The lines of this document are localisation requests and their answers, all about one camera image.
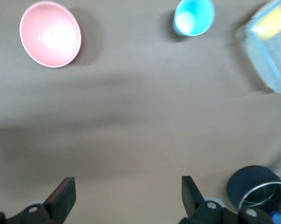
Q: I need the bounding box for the yellow round sponge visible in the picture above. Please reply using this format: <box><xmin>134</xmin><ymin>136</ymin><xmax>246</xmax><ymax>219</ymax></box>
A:
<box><xmin>252</xmin><ymin>6</ymin><xmax>281</xmax><ymax>42</ymax></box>

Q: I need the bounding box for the dark saucepan with blue handle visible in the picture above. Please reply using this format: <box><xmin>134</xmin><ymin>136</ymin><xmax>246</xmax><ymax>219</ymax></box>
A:
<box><xmin>226</xmin><ymin>165</ymin><xmax>281</xmax><ymax>224</ymax></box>

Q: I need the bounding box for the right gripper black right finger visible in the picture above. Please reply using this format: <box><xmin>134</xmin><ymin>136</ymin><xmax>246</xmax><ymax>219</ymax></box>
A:
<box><xmin>178</xmin><ymin>175</ymin><xmax>239</xmax><ymax>224</ymax></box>

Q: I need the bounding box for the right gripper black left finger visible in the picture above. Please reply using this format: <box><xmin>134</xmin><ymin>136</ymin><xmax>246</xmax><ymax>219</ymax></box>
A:
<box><xmin>7</xmin><ymin>176</ymin><xmax>77</xmax><ymax>224</ymax></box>

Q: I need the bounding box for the clear plastic container blue seal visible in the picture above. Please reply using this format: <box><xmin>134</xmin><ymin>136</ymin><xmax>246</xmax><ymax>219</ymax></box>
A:
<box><xmin>235</xmin><ymin>0</ymin><xmax>281</xmax><ymax>95</ymax></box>

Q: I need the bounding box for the pink bowl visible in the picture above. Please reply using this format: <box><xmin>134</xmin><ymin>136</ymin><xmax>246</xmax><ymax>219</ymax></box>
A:
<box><xmin>19</xmin><ymin>1</ymin><xmax>82</xmax><ymax>68</ymax></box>

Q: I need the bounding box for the glass lid with blue knob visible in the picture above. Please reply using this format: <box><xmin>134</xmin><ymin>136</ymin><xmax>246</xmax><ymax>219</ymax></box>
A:
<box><xmin>238</xmin><ymin>183</ymin><xmax>281</xmax><ymax>224</ymax></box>

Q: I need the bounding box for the light blue plastic cup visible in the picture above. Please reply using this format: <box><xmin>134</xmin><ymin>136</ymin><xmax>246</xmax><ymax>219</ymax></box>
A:
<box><xmin>172</xmin><ymin>0</ymin><xmax>215</xmax><ymax>37</ymax></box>

